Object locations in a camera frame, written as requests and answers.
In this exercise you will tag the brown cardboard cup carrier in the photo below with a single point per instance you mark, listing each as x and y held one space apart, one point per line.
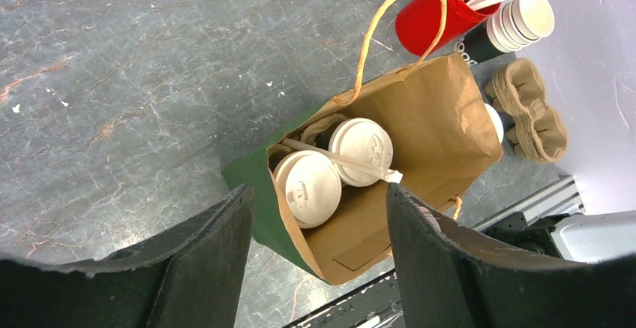
538 134

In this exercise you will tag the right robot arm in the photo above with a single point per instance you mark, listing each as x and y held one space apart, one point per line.
590 64

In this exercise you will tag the white straw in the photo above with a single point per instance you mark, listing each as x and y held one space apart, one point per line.
382 173

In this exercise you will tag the stack of paper cups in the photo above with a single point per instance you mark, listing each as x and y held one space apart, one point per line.
516 25

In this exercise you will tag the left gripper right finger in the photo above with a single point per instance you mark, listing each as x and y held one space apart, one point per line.
450 275

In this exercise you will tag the stack of white lids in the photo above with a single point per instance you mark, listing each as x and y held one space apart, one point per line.
496 121

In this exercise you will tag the green paper bag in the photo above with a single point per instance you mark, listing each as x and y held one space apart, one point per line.
443 140

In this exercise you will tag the red cup holder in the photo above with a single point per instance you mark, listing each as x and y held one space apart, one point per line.
417 24

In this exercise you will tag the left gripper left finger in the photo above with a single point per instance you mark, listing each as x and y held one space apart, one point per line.
189 275

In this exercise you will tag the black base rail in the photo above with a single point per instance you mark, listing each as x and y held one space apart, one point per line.
374 304

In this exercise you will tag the brown cup carrier tray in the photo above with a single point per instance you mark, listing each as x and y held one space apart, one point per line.
317 133

